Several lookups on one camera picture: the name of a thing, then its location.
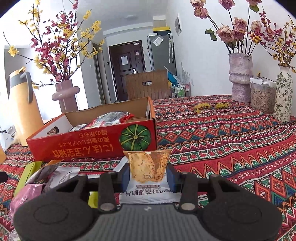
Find red silver snack bag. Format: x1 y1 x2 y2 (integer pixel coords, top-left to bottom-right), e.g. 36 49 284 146
69 111 134 132

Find oat crisp snack packet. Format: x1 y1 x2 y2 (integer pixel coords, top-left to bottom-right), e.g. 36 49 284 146
119 149 181 204

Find wooden chair back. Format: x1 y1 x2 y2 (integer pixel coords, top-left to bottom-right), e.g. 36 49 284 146
125 70 171 100

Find grey refrigerator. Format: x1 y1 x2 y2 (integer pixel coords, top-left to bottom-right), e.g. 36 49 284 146
147 31 177 74

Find dried pink roses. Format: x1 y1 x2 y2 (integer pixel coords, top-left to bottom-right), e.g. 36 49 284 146
190 1 262 55

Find yellow thermos jug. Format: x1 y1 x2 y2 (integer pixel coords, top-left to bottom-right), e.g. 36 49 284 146
9 67 44 147

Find white snack packet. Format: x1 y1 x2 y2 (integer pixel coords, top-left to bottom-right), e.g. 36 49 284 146
43 167 80 193

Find green snack packet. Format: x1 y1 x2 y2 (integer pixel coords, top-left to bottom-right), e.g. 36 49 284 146
14 161 43 196

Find patterned red tablecloth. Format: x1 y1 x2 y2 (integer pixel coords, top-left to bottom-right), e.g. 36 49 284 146
0 93 296 241

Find clear jar of snacks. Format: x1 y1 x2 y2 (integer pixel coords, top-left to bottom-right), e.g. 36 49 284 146
250 78 276 113

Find pink ring vase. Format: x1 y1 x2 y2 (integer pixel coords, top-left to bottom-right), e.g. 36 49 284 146
52 80 80 113

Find pink snack packet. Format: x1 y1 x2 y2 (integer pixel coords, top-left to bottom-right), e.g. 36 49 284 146
10 184 44 218

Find dark brown entrance door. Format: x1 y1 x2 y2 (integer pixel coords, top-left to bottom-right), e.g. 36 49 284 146
109 40 145 102

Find floral white vase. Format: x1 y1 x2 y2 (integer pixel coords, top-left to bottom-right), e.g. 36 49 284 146
273 65 293 123

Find textured purple vase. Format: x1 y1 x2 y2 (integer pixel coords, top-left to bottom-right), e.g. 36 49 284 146
228 53 253 103

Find red cardboard snack box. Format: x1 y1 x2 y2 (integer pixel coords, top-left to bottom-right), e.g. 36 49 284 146
27 97 157 161

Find fallen yellow petals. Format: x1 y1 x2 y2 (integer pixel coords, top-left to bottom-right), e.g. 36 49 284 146
193 102 231 114

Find small utility cart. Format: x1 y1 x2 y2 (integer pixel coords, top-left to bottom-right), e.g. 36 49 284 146
171 83 191 98

